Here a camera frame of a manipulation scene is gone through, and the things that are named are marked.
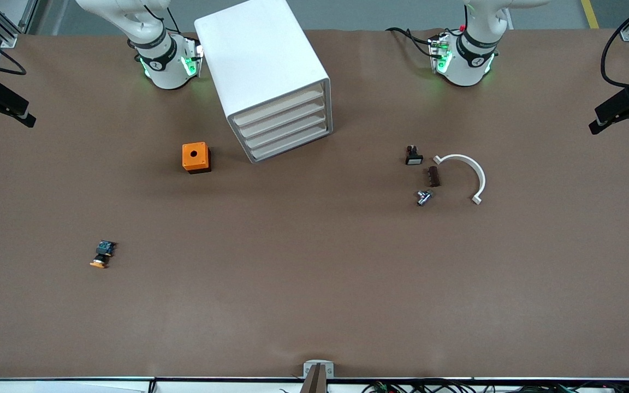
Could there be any black cable bundle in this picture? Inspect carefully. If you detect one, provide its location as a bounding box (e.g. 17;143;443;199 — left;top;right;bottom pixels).
361;379;629;393

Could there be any white table edge rail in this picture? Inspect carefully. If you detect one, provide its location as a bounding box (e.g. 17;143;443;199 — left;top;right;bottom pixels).
0;377;629;393

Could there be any brown table cover sheet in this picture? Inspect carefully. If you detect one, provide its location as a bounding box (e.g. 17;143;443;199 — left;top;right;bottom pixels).
0;27;629;380

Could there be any brown camera stand bar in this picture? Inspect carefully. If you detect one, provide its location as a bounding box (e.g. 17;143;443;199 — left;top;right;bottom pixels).
299;364;328;393

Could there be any grey metal table bracket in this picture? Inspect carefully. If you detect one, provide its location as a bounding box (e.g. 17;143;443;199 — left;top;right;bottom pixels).
303;360;335;379

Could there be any orange push button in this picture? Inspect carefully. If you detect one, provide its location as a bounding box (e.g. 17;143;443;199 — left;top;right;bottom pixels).
89;240;117;269

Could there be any black arm base cable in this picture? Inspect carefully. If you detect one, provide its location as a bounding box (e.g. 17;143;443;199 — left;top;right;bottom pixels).
385;26;435;58

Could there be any white half ring clamp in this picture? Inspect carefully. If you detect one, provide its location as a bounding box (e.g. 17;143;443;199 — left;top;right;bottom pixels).
432;154;486;206

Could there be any orange box with hole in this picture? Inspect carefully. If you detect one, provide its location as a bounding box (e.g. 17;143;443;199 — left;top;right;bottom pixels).
182;142;212;175

